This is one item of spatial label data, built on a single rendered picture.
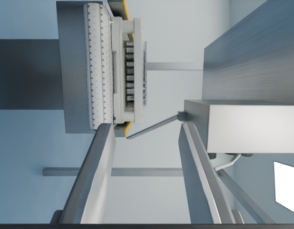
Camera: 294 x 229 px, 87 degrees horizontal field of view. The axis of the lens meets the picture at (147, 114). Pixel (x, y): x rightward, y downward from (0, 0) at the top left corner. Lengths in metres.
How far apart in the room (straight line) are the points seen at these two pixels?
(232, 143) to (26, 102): 0.56
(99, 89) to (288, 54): 0.44
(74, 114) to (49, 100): 0.16
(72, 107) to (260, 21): 0.57
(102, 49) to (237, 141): 0.34
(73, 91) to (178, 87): 3.36
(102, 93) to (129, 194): 3.57
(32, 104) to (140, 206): 3.57
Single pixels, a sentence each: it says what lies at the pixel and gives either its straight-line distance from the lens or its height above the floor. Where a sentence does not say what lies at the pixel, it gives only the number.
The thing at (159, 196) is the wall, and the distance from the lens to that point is 3.85.
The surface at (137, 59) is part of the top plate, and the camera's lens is 0.38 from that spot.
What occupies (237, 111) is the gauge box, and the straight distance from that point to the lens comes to 0.37.
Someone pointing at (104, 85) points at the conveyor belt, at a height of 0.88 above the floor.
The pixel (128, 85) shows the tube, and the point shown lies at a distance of 0.42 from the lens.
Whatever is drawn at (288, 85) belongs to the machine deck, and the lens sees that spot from 0.49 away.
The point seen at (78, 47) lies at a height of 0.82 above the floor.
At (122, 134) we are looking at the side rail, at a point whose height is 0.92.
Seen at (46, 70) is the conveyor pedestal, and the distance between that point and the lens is 0.54.
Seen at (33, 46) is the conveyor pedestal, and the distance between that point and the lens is 0.57.
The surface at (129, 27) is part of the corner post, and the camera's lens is 0.41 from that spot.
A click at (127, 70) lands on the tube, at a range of 0.42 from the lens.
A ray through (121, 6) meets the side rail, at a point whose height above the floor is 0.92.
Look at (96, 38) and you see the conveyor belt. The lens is 0.36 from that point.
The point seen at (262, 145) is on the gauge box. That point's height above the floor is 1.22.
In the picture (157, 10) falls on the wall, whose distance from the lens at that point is 4.40.
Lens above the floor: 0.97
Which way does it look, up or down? level
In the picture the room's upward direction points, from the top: 90 degrees clockwise
